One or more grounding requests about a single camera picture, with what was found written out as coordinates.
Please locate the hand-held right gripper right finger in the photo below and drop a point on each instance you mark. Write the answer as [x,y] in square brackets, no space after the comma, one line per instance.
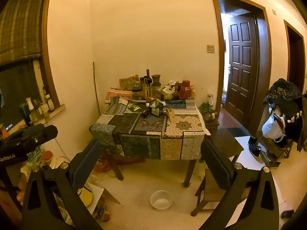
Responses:
[213,163]

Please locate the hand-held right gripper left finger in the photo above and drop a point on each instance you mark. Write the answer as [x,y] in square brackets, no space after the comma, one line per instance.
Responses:
[84,165]

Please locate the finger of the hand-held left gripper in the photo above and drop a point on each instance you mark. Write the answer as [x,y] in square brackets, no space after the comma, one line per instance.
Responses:
[38,135]

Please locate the white plastic basin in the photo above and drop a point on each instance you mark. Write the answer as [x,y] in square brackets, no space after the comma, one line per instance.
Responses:
[161,201]

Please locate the dark patterned paper cup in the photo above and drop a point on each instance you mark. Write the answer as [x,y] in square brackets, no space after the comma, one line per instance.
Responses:
[144,114]

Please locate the dark wooden stool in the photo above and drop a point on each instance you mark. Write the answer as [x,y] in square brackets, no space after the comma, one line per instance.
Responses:
[224,141]

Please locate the green glass bottle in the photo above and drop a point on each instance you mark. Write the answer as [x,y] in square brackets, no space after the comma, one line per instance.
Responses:
[25,115]

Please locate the orange lidded jar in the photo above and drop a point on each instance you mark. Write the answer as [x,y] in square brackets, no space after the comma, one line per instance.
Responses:
[47,158]

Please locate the wooden table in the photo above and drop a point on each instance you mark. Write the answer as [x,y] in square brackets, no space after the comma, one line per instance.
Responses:
[189,172]

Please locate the white tall bottle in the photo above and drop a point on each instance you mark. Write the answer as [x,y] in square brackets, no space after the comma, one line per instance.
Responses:
[31,109]

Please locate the light wooden stool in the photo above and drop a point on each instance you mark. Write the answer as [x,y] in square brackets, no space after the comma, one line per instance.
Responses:
[211,194]

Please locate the yellow round plate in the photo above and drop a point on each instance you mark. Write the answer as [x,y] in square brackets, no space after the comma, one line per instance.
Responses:
[86,197]

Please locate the open cardboard box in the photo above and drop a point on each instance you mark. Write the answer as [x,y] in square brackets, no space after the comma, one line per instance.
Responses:
[103,201]

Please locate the black shoe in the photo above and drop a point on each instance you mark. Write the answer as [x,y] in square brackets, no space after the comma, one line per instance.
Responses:
[252,140]
[255,151]

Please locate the green leafy bag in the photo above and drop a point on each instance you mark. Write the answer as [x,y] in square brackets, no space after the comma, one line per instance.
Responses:
[204,107]

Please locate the clear glass jar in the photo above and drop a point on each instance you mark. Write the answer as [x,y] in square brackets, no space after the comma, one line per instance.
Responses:
[210,100]

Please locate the tan paper tag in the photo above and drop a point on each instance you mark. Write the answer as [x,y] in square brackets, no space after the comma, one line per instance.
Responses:
[171,115]

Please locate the white plastic bag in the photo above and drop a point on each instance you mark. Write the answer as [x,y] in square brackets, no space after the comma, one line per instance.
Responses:
[272,128]

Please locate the patchwork tablecloth table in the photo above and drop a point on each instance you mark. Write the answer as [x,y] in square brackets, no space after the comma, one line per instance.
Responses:
[148,134]

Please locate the thin wooden stick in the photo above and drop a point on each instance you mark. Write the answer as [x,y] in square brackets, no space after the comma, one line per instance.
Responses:
[96,88]

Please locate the green snack packet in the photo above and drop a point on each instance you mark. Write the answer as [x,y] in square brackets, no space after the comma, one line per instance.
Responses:
[134,107]

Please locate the red thermos jug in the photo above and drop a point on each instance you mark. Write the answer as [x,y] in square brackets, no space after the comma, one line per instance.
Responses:
[185,91]

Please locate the crumpled foil wrapper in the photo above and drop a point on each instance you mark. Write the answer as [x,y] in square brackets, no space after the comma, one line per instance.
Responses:
[157,107]

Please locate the patterned flat box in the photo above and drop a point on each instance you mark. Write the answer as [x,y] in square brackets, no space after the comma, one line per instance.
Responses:
[129,81]

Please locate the brown panelled door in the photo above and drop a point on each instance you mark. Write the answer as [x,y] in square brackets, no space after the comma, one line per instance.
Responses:
[242,71]

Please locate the brown ceramic vase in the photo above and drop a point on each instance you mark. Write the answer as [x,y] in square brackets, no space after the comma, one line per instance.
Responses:
[156,86]

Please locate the dark clothing pile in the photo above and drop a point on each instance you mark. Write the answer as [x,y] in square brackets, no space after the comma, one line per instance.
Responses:
[285,95]

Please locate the clear glass bottle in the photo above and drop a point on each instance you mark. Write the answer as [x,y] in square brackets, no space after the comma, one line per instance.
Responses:
[145,87]

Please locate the dark wine bottle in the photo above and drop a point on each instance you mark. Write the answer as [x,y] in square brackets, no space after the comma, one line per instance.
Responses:
[148,77]

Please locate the woven window blind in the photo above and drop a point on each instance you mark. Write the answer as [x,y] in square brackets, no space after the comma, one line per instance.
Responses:
[19,24]

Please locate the dark open doorway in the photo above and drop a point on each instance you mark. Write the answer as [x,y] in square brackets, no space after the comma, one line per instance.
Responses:
[296,57]

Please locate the brown window frame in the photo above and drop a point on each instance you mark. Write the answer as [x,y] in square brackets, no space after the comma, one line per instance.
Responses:
[48,52]

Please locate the wall switch plate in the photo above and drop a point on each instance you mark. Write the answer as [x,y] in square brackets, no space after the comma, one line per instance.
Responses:
[210,48]

